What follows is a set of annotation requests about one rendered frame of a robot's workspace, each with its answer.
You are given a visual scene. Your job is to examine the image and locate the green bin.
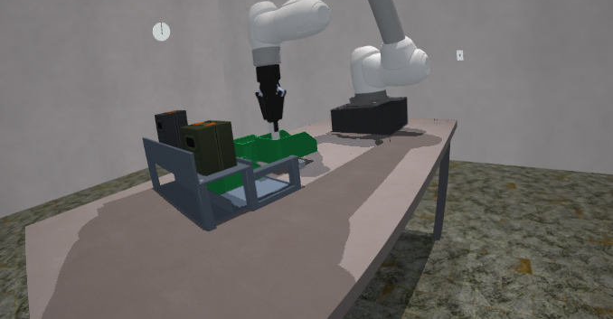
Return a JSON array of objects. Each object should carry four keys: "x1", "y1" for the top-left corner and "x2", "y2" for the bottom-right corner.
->
[
  {"x1": 255, "y1": 130, "x2": 317, "y2": 164},
  {"x1": 234, "y1": 135, "x2": 258, "y2": 163},
  {"x1": 206, "y1": 161, "x2": 261, "y2": 194}
]

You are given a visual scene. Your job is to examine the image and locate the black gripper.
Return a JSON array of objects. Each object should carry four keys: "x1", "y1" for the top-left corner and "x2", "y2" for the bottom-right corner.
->
[{"x1": 255, "y1": 64, "x2": 287, "y2": 140}]

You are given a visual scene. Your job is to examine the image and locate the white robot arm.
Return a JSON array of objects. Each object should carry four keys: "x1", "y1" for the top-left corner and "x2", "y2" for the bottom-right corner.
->
[{"x1": 248, "y1": 0, "x2": 430, "y2": 107}]

